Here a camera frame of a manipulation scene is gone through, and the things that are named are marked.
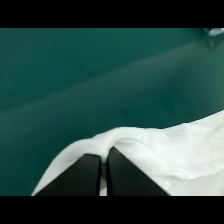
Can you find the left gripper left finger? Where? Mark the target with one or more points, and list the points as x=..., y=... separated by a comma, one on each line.
x=80, y=176

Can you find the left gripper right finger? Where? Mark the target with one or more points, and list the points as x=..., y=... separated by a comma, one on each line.
x=128, y=176

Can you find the white shirt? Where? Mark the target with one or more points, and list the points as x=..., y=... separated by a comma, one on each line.
x=173, y=153

